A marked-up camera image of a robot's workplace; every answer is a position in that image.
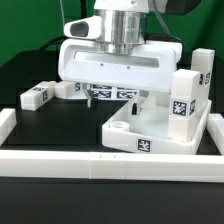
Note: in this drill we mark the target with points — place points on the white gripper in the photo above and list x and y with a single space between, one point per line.
150 67

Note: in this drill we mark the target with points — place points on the white desk top tray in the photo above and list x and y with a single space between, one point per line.
148 131

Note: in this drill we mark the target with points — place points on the white marker sheet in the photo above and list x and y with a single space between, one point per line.
112 93

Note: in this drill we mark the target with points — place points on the white right fence block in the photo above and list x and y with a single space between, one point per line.
215 127

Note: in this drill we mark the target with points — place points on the white fence block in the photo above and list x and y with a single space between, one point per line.
7 123
215 127

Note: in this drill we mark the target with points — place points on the white left fence block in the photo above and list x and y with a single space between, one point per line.
7 123

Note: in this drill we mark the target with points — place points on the white front fence bar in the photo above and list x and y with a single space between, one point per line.
121 166

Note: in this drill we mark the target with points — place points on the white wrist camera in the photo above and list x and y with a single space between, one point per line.
89 28

